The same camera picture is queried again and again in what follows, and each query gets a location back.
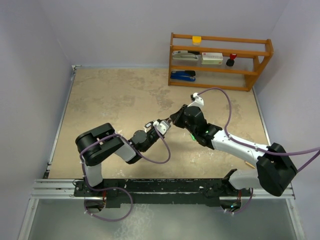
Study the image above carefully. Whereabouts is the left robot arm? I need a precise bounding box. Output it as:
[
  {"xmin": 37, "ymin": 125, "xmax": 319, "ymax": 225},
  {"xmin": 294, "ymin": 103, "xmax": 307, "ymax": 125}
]
[{"xmin": 75, "ymin": 119, "xmax": 171, "ymax": 196}]

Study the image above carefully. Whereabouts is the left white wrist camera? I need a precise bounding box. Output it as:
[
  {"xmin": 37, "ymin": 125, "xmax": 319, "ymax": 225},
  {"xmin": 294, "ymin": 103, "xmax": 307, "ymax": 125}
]
[{"xmin": 153, "ymin": 119, "xmax": 171, "ymax": 136}]

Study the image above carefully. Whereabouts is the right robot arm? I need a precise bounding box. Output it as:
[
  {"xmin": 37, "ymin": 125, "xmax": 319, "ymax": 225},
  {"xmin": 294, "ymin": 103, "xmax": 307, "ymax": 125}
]
[{"xmin": 170, "ymin": 105, "xmax": 298, "ymax": 197}]

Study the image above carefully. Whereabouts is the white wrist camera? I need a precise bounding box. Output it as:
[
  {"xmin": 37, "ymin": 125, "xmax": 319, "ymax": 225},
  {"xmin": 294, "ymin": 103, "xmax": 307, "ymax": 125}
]
[
  {"xmin": 188, "ymin": 92, "xmax": 204, "ymax": 108},
  {"xmin": 153, "ymin": 119, "xmax": 171, "ymax": 136}
]

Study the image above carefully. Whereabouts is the white red box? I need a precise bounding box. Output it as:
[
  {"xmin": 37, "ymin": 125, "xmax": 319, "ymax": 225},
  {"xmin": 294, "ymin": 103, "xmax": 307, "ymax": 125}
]
[{"xmin": 201, "ymin": 52, "xmax": 223, "ymax": 65}]

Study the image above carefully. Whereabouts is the wooden shelf rack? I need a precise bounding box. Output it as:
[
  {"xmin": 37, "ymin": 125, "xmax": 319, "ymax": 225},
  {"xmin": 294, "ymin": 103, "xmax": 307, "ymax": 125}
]
[{"xmin": 168, "ymin": 33, "xmax": 274, "ymax": 92}]

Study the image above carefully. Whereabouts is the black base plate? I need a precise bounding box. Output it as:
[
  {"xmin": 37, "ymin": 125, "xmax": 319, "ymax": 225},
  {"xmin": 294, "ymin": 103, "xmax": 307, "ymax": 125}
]
[{"xmin": 74, "ymin": 178, "xmax": 251, "ymax": 209}]

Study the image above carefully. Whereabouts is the orange key tag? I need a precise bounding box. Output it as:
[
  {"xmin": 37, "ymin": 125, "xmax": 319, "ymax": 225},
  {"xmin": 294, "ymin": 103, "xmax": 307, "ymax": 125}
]
[{"xmin": 245, "ymin": 161, "xmax": 256, "ymax": 169}]

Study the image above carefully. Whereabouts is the black red bottle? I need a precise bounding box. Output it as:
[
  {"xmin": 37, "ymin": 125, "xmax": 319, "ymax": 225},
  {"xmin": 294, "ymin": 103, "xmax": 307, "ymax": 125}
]
[{"xmin": 226, "ymin": 53, "xmax": 237, "ymax": 67}]

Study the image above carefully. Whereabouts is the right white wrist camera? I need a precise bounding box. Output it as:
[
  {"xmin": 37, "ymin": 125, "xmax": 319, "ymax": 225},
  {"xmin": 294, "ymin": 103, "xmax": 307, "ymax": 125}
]
[{"xmin": 188, "ymin": 92, "xmax": 204, "ymax": 108}]

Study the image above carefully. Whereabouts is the blue stapler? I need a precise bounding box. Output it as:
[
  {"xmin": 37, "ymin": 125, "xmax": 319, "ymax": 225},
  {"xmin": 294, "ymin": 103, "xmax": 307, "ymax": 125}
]
[{"xmin": 170, "ymin": 70, "xmax": 196, "ymax": 82}]

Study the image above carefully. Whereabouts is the grey stapler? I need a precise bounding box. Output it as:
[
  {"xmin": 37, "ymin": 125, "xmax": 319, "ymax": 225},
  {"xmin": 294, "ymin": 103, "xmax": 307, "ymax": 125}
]
[{"xmin": 172, "ymin": 50, "xmax": 200, "ymax": 62}]

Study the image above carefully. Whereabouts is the yellow cap container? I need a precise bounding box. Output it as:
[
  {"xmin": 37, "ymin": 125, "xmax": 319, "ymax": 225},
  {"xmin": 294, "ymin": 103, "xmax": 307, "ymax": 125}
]
[{"xmin": 191, "ymin": 36, "xmax": 202, "ymax": 46}]

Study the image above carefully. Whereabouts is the black key tag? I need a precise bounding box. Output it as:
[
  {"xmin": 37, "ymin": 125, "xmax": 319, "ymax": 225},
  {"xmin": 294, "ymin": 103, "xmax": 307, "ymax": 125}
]
[{"xmin": 144, "ymin": 121, "xmax": 153, "ymax": 128}]

